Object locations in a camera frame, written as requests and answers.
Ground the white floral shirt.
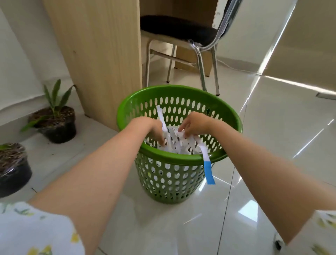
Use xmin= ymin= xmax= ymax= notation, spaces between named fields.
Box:
xmin=0 ymin=201 xmax=336 ymax=255

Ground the thin white cord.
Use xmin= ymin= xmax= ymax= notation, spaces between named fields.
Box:
xmin=216 ymin=59 xmax=260 ymax=75

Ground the person's right hand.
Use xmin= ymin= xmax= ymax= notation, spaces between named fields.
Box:
xmin=178 ymin=111 xmax=219 ymax=139

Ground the green perforated plastic basket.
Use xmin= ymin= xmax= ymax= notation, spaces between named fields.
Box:
xmin=116 ymin=85 xmax=243 ymax=205

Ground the person's right forearm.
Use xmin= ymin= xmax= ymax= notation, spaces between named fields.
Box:
xmin=210 ymin=119 xmax=336 ymax=245

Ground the person's left hand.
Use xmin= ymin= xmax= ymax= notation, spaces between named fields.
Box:
xmin=130 ymin=117 xmax=166 ymax=147

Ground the person's left forearm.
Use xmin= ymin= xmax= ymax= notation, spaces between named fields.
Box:
xmin=27 ymin=119 xmax=147 ymax=255

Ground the heap of shredded paper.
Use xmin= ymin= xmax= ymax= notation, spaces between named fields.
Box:
xmin=146 ymin=105 xmax=210 ymax=156

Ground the grey tiled floor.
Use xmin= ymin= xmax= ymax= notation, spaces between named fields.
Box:
xmin=0 ymin=63 xmax=336 ymax=255

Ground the black potted plant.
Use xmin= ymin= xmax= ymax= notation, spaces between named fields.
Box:
xmin=21 ymin=79 xmax=77 ymax=144
xmin=0 ymin=143 xmax=33 ymax=199

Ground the black chair with chrome legs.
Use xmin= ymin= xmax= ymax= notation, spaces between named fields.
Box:
xmin=140 ymin=0 xmax=243 ymax=96

